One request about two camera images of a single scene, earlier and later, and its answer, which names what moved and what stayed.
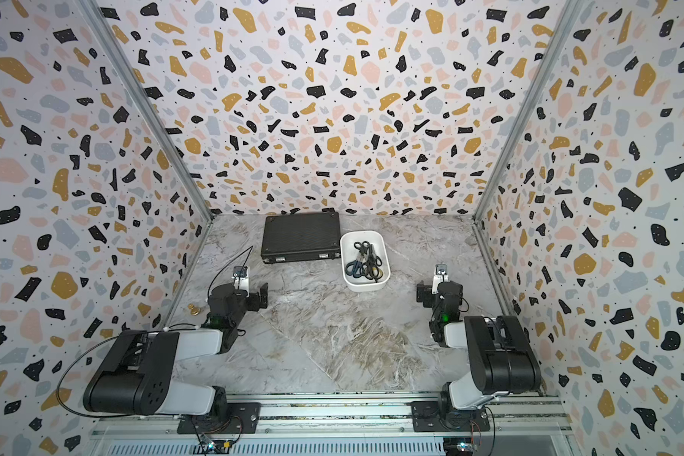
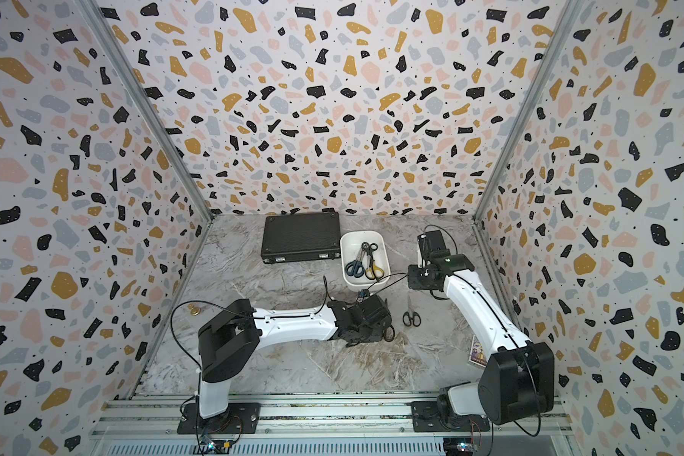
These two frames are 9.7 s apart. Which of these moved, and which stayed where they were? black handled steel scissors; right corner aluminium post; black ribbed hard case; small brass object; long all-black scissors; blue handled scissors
Moved: black handled steel scissors; long all-black scissors
Stayed: right corner aluminium post; small brass object; blue handled scissors; black ribbed hard case
